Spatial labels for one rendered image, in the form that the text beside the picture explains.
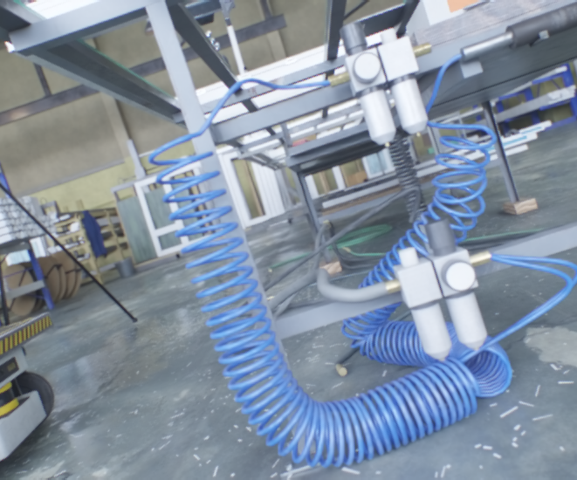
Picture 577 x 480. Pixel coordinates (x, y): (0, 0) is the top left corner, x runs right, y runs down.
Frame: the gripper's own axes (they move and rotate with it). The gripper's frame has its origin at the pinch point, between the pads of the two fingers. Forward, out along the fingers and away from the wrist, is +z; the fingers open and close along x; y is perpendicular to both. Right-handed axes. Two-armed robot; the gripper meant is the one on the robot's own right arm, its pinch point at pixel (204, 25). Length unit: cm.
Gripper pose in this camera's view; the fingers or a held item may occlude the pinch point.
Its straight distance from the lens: 159.5
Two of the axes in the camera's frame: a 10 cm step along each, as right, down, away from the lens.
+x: 9.5, -3.2, -0.2
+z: 2.5, 7.9, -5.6
